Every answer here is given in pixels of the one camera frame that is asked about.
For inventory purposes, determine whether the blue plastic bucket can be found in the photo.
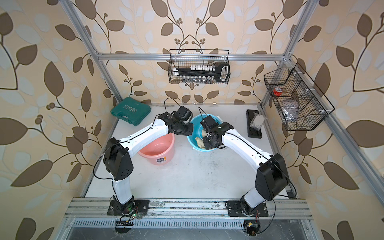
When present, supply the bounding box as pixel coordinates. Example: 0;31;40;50
187;114;223;153

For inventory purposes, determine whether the yellow cloth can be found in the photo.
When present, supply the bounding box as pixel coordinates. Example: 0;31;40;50
195;129;207;150

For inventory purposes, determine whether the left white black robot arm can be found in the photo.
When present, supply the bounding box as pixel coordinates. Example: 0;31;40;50
103;106;193;207

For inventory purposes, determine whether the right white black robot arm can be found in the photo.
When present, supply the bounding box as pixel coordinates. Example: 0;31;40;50
200;116;290;216

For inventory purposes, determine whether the pink plastic bucket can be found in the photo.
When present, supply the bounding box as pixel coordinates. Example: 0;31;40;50
139;134;175;166

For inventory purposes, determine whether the black tray with plastic bag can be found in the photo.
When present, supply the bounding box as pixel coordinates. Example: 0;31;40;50
246;110;266;139

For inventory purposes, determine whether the green plastic tool case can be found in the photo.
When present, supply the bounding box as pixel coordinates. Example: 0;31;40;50
111;97;151;126

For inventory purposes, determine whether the black socket set holder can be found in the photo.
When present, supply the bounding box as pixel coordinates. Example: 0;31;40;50
169;63;231;84

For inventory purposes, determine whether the silver foil bag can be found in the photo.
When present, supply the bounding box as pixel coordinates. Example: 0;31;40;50
281;99;299;121

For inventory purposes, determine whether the black wire basket back wall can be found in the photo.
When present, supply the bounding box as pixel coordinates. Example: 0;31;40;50
168;48;231;84

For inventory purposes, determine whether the black wire basket wall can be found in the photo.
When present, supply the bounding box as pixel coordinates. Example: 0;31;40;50
264;63;335;131
168;48;231;84

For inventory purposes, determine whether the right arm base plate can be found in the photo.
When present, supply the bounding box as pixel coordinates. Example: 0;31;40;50
225;200;269;218

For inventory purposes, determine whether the black wire basket right wall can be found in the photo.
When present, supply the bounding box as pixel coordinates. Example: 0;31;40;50
264;63;335;131

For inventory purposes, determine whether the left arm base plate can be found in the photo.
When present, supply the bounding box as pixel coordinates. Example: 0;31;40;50
107;198;150;216

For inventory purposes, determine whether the aluminium front rail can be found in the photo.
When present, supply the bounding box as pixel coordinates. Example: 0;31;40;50
64;198;313;220

